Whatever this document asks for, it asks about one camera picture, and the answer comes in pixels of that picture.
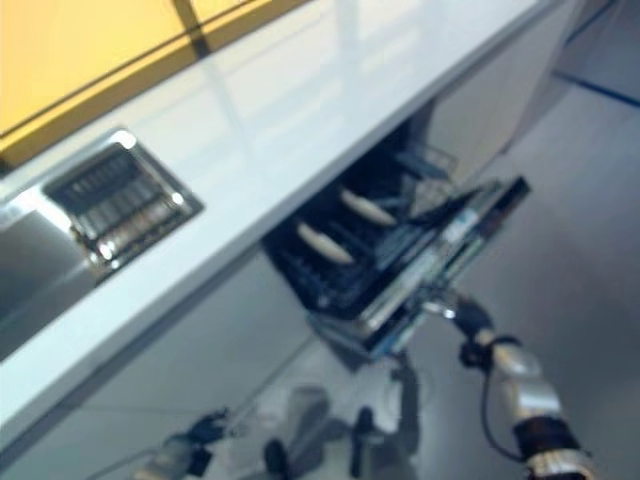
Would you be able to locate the stainless steel sink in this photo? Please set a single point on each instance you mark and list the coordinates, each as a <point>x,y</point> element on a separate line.
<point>60,240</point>

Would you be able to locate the black dish drying rack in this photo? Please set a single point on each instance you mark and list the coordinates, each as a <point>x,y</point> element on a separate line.
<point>120,210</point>

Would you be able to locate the cream ceramic plate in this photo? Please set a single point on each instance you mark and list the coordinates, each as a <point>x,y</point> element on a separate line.
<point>325,243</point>
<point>367,206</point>

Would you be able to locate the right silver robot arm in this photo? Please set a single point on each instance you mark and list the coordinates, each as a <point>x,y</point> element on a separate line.
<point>530,395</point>

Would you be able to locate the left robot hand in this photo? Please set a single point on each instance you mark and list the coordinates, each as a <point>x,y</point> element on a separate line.
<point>207,425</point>

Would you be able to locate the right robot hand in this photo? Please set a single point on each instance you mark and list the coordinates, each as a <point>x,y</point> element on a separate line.
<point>467,315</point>

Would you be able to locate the glossy white cabinet front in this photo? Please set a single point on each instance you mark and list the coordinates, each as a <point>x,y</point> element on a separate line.
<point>175,370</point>

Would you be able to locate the dark brown window frame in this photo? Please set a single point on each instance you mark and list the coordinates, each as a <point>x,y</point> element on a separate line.
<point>125,55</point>

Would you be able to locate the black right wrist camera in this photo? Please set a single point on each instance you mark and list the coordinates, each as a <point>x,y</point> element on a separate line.
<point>470,352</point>

